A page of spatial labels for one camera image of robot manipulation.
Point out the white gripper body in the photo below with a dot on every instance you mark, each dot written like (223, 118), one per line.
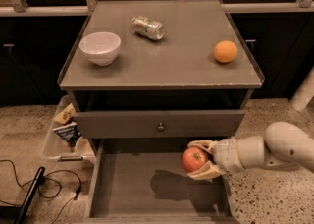
(227, 154)

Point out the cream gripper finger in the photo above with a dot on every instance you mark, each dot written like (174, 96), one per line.
(206, 145)
(208, 171)

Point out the red apple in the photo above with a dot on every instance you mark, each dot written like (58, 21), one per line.
(193, 159)

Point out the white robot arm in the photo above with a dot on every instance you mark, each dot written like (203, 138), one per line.
(283, 146)

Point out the grey top drawer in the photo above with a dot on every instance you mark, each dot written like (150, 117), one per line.
(143, 124)

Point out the round brass drawer knob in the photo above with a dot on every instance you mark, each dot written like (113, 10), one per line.
(161, 127)

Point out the grey open middle drawer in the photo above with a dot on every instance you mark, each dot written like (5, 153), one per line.
(143, 182)

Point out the grey wooden drawer cabinet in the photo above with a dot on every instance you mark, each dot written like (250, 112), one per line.
(177, 72)

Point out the orange fruit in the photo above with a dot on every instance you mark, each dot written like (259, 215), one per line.
(225, 51)

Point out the crushed green soda can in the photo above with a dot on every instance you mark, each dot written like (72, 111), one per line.
(148, 28)

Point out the dark blue snack bag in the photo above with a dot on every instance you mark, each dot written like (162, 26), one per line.
(69, 133)

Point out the white ceramic bowl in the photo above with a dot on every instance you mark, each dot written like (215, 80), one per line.
(100, 48)

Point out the tan snack packet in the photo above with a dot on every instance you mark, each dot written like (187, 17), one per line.
(65, 115)

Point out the clear plastic storage bin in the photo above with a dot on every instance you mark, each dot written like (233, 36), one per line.
(58, 150)

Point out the black bar device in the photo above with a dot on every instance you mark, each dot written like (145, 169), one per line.
(34, 185)

